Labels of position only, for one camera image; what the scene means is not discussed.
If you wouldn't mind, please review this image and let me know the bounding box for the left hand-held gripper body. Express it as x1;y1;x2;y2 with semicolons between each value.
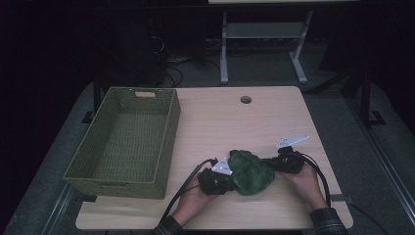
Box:
197;157;237;196

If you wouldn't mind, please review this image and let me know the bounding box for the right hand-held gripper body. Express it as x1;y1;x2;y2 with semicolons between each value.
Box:
275;134;311;174

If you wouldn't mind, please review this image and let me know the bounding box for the green plush garment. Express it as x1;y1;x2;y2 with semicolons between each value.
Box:
227;149;276;197

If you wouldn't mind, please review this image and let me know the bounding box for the green woven basket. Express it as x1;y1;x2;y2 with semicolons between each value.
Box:
63;86;182;200

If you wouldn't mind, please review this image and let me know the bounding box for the person's right hand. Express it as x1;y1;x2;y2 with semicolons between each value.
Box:
278;163;329;212

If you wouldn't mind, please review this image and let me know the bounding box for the person's left hand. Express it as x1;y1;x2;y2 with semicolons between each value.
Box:
171;185;219;227

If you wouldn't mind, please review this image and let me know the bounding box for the black stand leg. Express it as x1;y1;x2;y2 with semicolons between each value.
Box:
357;68;388;129
80;73;103;124

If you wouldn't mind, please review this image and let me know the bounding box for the grey metal stand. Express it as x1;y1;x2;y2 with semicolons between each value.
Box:
219;9;314;86

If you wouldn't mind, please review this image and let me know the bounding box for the metal floor rail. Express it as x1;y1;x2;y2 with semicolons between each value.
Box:
345;94;415;226
40;181;76;235

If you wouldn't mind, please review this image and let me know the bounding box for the bundle of floor cables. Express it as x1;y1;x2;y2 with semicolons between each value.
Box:
149;34;223;88

